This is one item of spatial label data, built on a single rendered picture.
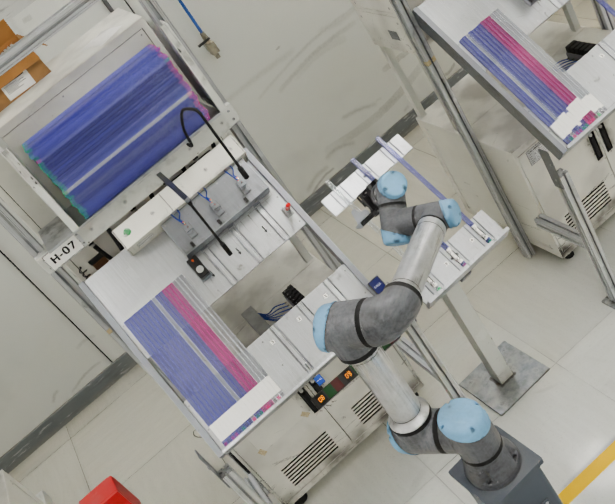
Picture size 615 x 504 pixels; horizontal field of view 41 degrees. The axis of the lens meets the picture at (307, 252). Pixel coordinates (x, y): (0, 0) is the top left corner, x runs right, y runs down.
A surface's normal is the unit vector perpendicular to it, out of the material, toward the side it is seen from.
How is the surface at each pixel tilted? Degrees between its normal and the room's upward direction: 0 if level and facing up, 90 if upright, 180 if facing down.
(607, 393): 0
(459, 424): 7
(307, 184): 90
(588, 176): 90
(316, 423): 90
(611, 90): 45
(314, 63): 90
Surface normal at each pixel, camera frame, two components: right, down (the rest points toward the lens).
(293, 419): 0.44, 0.33
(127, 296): -0.05, -0.25
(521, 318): -0.50, -0.69
